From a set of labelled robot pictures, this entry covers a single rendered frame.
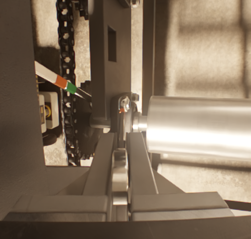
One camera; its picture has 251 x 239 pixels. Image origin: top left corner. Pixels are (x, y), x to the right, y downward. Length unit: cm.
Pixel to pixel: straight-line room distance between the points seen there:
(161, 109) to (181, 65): 91
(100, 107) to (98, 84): 4
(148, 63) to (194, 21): 49
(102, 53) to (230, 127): 23
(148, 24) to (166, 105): 63
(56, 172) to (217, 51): 116
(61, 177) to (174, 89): 108
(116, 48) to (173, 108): 15
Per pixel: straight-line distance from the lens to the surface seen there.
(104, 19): 31
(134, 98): 40
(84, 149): 38
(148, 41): 90
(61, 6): 34
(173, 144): 33
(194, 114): 32
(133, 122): 35
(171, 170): 139
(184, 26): 125
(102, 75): 30
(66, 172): 21
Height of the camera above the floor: 121
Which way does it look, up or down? 71 degrees down
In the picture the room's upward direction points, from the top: 130 degrees counter-clockwise
